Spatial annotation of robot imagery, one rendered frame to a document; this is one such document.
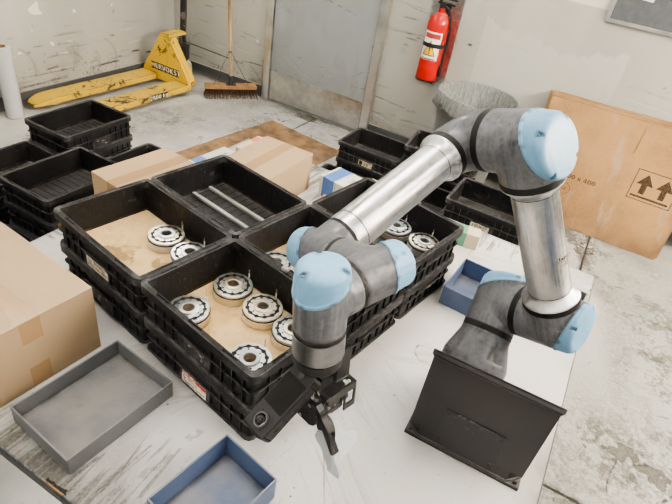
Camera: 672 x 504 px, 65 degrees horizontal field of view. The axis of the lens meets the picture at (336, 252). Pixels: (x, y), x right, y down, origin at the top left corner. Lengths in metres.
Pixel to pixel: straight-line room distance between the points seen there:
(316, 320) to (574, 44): 3.51
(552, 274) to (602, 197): 2.92
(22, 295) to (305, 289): 0.86
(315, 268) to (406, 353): 0.91
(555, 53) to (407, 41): 1.06
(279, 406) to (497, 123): 0.59
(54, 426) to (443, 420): 0.86
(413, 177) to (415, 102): 3.46
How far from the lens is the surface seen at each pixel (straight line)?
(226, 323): 1.35
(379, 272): 0.72
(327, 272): 0.66
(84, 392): 1.41
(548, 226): 1.04
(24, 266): 1.47
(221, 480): 1.24
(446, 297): 1.72
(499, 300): 1.24
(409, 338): 1.59
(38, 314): 1.33
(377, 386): 1.44
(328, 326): 0.69
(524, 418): 1.22
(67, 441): 1.34
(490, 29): 4.11
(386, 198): 0.89
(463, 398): 1.23
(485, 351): 1.23
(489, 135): 0.97
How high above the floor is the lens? 1.77
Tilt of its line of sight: 35 degrees down
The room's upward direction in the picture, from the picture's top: 10 degrees clockwise
